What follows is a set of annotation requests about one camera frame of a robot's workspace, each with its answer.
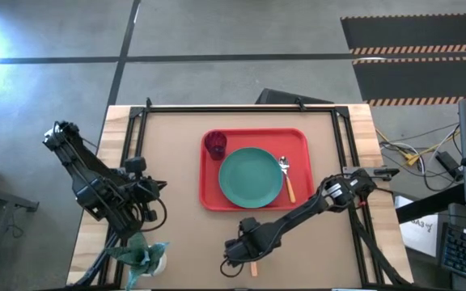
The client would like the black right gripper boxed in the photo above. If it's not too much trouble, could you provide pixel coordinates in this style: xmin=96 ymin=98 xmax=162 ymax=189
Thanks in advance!
xmin=223 ymin=217 xmax=277 ymax=268

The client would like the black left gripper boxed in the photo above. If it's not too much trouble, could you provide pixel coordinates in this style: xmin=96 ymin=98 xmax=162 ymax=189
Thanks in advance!
xmin=124 ymin=156 xmax=169 ymax=222

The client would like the green round plate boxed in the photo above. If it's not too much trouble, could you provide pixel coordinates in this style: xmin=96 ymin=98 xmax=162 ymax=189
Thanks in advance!
xmin=218 ymin=146 xmax=285 ymax=209

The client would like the spoon with orange handle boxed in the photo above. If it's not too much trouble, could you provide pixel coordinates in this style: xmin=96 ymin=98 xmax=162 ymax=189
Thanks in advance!
xmin=278 ymin=155 xmax=298 ymax=205

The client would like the purple faceted plastic cup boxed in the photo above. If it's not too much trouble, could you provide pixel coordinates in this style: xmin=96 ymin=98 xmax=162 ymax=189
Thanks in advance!
xmin=204 ymin=130 xmax=228 ymax=162

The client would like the red plastic tray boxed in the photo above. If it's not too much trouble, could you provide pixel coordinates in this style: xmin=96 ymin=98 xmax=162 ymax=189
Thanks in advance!
xmin=198 ymin=128 xmax=316 ymax=213

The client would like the brown table mat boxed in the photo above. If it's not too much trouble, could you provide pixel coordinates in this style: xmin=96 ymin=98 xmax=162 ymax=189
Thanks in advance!
xmin=138 ymin=111 xmax=363 ymax=289

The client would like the green plant in white pot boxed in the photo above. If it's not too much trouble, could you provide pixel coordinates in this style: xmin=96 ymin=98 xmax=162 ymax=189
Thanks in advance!
xmin=104 ymin=230 xmax=170 ymax=290

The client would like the black box behind table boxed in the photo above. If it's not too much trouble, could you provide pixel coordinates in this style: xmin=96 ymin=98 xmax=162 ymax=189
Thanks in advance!
xmin=255 ymin=87 xmax=334 ymax=105

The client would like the white cardboard box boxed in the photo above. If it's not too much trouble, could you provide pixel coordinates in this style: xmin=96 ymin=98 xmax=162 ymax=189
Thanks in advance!
xmin=394 ymin=196 xmax=441 ymax=259

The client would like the black desk beam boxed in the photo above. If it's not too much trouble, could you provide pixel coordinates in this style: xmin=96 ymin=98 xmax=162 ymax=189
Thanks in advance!
xmin=394 ymin=183 xmax=466 ymax=225

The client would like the black power adapter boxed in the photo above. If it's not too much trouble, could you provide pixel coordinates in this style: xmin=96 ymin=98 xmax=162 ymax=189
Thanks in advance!
xmin=434 ymin=150 xmax=465 ymax=182

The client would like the black keyboard with blue backlight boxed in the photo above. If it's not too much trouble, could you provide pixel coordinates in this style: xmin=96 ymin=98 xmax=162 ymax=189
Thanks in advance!
xmin=440 ymin=223 xmax=466 ymax=289

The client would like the black hazard-striped floor mat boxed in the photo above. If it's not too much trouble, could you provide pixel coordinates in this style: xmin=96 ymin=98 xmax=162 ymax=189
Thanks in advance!
xmin=352 ymin=56 xmax=466 ymax=108
xmin=340 ymin=14 xmax=466 ymax=56

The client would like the black aluminium table frame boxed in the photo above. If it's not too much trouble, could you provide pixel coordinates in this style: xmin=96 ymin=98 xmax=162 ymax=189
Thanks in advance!
xmin=69 ymin=96 xmax=414 ymax=290

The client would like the white cable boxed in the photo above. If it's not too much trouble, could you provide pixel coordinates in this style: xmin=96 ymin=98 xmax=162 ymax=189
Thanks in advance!
xmin=379 ymin=141 xmax=426 ymax=175

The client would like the yellow cable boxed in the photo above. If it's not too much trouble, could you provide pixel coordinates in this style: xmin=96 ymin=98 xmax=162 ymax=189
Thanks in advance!
xmin=376 ymin=128 xmax=460 ymax=167

